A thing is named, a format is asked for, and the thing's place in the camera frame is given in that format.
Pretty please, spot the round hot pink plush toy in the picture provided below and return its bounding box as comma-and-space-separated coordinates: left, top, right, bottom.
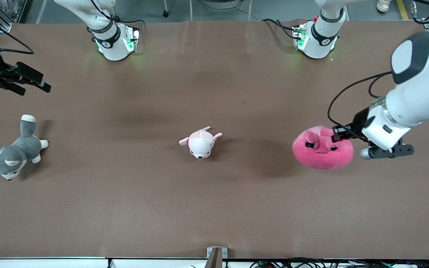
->
292, 125, 354, 170

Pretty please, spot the large table cover sheet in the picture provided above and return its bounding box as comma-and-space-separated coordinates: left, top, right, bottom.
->
0, 19, 429, 260

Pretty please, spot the black cable bundle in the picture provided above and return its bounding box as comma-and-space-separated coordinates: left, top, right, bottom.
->
249, 257, 429, 268

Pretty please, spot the grey husky plush toy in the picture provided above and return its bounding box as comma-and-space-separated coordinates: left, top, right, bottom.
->
0, 114, 50, 181

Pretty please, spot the pale pink white plush dog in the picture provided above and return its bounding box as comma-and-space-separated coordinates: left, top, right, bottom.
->
179, 126, 223, 159

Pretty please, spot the black base cable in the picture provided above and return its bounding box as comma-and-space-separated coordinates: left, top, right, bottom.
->
116, 14, 148, 27
262, 18, 298, 38

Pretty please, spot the metal table edge bracket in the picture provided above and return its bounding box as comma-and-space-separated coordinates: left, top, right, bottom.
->
206, 247, 228, 268

